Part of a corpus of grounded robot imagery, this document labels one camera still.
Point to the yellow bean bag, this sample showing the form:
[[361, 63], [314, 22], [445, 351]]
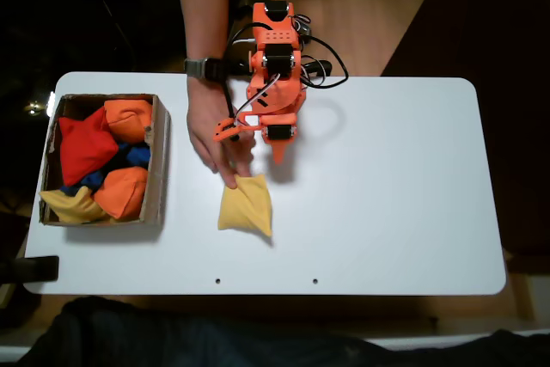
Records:
[[245, 208], [71, 208]]

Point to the cardboard box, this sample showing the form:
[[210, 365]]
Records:
[[157, 169]]

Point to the blue bean bag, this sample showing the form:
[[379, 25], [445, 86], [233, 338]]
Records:
[[137, 154]]

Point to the orange bean bag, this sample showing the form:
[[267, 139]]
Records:
[[122, 193], [126, 118]]

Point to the red bean bag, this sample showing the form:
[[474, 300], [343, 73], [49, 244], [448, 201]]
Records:
[[83, 148]]

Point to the person's hand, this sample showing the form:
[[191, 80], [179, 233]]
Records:
[[204, 126]]

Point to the dark wristwatch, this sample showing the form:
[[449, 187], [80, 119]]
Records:
[[197, 67]]

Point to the person's body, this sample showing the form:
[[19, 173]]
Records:
[[172, 337]]

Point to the shiny metal object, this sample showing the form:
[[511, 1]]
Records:
[[32, 108]]

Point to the black table clamp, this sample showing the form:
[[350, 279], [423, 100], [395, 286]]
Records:
[[38, 268]]

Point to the orange camera mount with camera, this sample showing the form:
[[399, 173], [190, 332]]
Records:
[[223, 130]]

